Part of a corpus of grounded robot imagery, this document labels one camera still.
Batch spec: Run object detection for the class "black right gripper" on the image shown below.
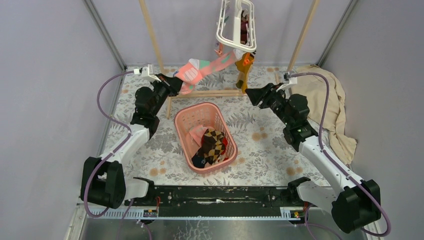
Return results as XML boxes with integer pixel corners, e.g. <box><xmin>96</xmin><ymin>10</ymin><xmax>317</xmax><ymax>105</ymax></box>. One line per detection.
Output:
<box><xmin>244</xmin><ymin>83</ymin><xmax>292</xmax><ymax>127</ymax></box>

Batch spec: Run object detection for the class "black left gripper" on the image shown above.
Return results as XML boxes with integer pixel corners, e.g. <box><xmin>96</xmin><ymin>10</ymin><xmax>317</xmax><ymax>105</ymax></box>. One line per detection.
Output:
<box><xmin>148</xmin><ymin>73</ymin><xmax>184</xmax><ymax>117</ymax></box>

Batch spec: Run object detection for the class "brown argyle sock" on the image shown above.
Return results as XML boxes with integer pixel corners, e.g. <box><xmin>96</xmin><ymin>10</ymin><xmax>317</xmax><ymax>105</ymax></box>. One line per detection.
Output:
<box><xmin>197</xmin><ymin>128</ymin><xmax>225</xmax><ymax>165</ymax></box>

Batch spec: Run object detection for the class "wooden clothes rack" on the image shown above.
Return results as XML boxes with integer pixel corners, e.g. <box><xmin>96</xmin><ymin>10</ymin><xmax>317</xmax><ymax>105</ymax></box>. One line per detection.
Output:
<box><xmin>139</xmin><ymin>0</ymin><xmax>320</xmax><ymax>98</ymax></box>

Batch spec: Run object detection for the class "pink clothes peg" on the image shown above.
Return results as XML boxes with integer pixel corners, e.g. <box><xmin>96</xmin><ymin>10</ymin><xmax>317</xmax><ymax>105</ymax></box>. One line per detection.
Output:
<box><xmin>214</xmin><ymin>43</ymin><xmax>226</xmax><ymax>58</ymax></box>

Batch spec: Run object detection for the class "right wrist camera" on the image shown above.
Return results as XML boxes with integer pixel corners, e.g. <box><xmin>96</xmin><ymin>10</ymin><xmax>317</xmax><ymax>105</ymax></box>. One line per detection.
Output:
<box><xmin>276</xmin><ymin>71</ymin><xmax>298</xmax><ymax>92</ymax></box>

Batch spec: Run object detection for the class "white plastic clip hanger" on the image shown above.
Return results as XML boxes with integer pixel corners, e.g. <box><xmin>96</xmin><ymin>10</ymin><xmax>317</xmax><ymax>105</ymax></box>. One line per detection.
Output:
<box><xmin>215</xmin><ymin>0</ymin><xmax>257</xmax><ymax>53</ymax></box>

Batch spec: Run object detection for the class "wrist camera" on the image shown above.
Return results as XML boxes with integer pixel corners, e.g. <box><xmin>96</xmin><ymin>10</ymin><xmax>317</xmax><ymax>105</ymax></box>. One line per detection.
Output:
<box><xmin>132</xmin><ymin>63</ymin><xmax>161</xmax><ymax>83</ymax></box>
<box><xmin>276</xmin><ymin>71</ymin><xmax>298</xmax><ymax>92</ymax></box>

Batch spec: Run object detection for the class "navy sock red cuff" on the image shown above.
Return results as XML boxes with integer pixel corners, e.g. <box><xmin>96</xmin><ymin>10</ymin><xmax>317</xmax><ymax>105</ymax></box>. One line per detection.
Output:
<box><xmin>191</xmin><ymin>155</ymin><xmax>207</xmax><ymax>169</ymax></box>

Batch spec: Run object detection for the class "orange clothes peg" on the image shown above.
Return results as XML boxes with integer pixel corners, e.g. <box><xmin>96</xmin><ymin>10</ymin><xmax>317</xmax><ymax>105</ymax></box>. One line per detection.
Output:
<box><xmin>242</xmin><ymin>52</ymin><xmax>255</xmax><ymax>66</ymax></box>

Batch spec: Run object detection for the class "pink laundry basket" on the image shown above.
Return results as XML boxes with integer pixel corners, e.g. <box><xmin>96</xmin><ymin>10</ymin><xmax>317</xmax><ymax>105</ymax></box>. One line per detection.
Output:
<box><xmin>174</xmin><ymin>102</ymin><xmax>238</xmax><ymax>175</ymax></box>

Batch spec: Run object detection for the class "red snowflake sock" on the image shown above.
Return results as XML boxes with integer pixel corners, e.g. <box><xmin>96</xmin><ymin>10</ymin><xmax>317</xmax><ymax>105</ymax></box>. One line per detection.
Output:
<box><xmin>221</xmin><ymin>137</ymin><xmax>228</xmax><ymax>155</ymax></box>

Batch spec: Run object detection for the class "pink green patterned sock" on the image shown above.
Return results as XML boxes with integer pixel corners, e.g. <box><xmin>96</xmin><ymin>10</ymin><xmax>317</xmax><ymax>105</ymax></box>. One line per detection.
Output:
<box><xmin>174</xmin><ymin>49</ymin><xmax>245</xmax><ymax>95</ymax></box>

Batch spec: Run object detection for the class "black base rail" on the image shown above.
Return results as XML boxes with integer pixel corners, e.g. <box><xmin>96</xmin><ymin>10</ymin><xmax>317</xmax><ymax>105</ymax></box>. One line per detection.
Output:
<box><xmin>133</xmin><ymin>185</ymin><xmax>310</xmax><ymax>219</ymax></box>

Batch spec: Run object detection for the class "beige cloth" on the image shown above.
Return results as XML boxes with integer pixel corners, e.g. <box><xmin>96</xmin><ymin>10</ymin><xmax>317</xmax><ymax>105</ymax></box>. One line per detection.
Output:
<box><xmin>291</xmin><ymin>65</ymin><xmax>357</xmax><ymax>165</ymax></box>

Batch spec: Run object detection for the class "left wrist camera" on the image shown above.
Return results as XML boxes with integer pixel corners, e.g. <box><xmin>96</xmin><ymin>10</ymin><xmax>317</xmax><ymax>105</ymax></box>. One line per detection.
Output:
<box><xmin>132</xmin><ymin>63</ymin><xmax>161</xmax><ymax>83</ymax></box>

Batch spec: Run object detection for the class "mustard yellow sock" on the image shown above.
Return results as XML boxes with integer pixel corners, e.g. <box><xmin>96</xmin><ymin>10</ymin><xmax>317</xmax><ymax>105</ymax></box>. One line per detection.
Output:
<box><xmin>235</xmin><ymin>51</ymin><xmax>256</xmax><ymax>94</ymax></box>

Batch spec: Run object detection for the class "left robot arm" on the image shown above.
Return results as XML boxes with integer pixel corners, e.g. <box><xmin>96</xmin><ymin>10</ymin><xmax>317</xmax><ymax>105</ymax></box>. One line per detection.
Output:
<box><xmin>80</xmin><ymin>73</ymin><xmax>183</xmax><ymax>210</ymax></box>

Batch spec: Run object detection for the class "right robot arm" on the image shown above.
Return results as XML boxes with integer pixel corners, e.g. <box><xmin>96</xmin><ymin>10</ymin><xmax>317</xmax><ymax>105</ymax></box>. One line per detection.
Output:
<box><xmin>245</xmin><ymin>83</ymin><xmax>382</xmax><ymax>233</ymax></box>

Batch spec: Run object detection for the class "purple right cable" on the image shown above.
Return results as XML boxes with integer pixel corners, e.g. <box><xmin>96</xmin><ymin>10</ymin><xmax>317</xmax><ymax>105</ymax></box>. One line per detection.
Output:
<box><xmin>291</xmin><ymin>72</ymin><xmax>392</xmax><ymax>240</ymax></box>

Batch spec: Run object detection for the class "floral patterned mat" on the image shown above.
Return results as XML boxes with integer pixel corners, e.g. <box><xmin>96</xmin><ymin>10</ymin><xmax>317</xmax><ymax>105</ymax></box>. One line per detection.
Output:
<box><xmin>113</xmin><ymin>65</ymin><xmax>330</xmax><ymax>187</ymax></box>

